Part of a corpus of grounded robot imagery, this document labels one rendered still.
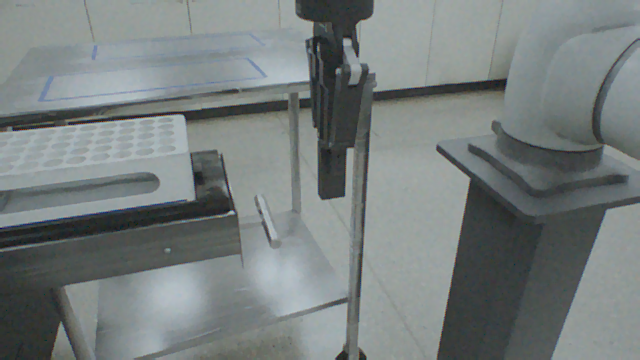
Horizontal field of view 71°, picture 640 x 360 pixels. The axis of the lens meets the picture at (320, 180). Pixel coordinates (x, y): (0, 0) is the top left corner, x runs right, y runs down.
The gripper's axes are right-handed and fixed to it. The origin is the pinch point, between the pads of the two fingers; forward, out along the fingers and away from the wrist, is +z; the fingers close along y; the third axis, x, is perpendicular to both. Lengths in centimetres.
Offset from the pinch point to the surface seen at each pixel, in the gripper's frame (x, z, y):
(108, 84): -26.6, -2.0, -35.0
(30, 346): -57, 58, -43
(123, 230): -21.6, -0.5, 6.6
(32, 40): -88, 26, -229
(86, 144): -24.3, -5.9, -0.8
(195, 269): -19, 52, -52
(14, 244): -30.4, -0.3, 5.9
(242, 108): 17, 76, -234
